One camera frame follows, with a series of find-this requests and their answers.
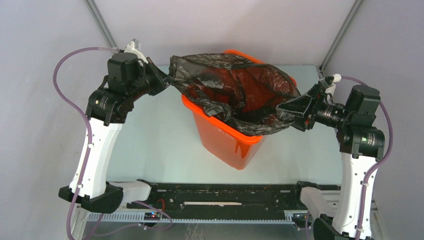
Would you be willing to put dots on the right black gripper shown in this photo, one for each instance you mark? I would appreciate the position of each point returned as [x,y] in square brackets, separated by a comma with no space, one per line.
[305,106]

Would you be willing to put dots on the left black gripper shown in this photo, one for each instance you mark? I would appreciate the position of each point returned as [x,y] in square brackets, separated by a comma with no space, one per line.
[162,79]

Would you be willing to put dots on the black plastic trash bag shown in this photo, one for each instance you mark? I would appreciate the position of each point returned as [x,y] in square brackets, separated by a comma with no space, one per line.
[237,91]

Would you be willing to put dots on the orange plastic trash bin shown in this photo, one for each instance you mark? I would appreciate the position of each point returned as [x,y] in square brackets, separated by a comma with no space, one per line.
[229,145]

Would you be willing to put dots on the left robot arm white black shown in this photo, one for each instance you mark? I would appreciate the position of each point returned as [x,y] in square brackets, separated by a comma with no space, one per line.
[130,76]

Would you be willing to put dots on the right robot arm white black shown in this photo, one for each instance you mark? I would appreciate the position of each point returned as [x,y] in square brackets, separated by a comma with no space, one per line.
[361,146]

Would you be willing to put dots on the right metal corner strip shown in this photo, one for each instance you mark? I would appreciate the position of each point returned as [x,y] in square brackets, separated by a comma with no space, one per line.
[349,19]

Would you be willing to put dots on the metal corner strip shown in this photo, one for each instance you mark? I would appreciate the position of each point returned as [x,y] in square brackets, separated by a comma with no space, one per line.
[100,22]
[349,19]

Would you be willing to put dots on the left metal corner strip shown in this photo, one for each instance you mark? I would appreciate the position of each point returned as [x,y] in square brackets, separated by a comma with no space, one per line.
[100,22]

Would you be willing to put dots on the right small circuit board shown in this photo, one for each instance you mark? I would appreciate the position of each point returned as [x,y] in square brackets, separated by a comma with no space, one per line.
[302,221]

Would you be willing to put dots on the small circuit board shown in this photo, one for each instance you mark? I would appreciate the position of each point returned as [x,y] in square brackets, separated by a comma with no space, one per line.
[302,221]
[152,216]

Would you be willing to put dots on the left small circuit board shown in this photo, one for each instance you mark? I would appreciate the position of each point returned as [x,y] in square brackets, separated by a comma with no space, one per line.
[152,216]

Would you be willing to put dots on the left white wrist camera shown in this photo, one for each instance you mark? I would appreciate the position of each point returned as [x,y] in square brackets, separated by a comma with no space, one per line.
[134,49]

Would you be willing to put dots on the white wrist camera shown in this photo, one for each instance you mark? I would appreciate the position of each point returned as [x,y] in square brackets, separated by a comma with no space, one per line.
[330,83]
[134,49]

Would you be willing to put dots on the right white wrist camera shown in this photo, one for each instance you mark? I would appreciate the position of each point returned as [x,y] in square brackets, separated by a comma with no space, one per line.
[330,83]

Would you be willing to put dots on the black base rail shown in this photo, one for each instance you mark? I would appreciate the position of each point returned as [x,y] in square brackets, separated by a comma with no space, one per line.
[236,203]

